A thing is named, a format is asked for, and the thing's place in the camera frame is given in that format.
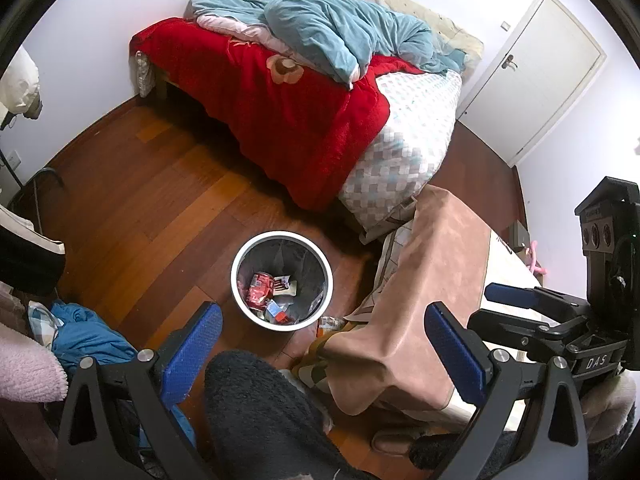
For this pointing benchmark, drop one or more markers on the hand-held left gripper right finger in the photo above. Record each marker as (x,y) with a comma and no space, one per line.
(455,355)

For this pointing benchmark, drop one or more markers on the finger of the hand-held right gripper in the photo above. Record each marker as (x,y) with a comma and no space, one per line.
(510,294)
(505,325)

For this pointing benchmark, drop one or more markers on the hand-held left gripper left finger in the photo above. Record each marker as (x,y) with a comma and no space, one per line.
(195,355)

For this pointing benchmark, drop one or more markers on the red snack packet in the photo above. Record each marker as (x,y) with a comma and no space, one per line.
(259,290)

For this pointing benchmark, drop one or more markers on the small red packet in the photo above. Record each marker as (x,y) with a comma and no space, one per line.
(282,316)

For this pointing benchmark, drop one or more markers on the white striped packet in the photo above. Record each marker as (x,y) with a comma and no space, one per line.
(286,284)

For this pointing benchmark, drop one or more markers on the white rimmed trash bin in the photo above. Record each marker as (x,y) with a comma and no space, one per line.
(280,260)

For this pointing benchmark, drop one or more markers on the person's right forearm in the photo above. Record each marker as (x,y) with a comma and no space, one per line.
(607,402)

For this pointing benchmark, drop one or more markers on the pink toy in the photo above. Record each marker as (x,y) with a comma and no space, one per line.
(536,260)

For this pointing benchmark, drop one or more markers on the grey box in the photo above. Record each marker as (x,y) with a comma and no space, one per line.
(519,236)

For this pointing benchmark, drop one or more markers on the brown table cloth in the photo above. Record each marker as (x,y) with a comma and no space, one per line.
(425,270)

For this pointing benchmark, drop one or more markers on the dark grey fuzzy garment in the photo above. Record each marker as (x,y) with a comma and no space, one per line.
(260,420)

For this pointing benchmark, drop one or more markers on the brown slipper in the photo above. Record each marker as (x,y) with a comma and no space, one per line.
(395,442)

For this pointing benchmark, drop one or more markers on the blue clothing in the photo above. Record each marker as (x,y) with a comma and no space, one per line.
(85,335)

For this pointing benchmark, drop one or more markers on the clear plastic packaging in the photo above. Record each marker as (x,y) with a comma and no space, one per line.
(330,325)

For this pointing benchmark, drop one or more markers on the white checked cloth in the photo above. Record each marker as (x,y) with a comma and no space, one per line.
(42,320)

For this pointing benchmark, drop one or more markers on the pink fluffy cloth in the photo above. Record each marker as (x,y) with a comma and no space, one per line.
(25,365)

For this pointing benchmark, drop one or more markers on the bed with checkered mattress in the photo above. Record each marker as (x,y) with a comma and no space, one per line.
(400,160)

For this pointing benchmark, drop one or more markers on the black cloth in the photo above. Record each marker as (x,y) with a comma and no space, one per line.
(25,260)

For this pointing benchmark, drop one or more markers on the white door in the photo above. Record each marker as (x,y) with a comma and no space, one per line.
(540,75)

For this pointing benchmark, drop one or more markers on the red floral blanket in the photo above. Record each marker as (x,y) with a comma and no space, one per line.
(280,125)

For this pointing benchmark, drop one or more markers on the beige quilted cushion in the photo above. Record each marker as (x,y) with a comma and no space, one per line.
(425,15)

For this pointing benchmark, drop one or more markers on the blue quilt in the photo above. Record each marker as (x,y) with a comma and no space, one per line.
(325,35)

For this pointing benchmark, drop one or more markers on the pink white bed sheet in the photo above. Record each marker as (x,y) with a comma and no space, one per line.
(235,27)

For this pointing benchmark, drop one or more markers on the black metal chair frame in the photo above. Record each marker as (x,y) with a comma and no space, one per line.
(50,172)

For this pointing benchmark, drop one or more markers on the white wall socket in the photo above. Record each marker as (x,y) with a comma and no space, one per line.
(12,159)

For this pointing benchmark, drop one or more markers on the wooden bed frame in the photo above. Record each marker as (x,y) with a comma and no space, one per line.
(161,85)

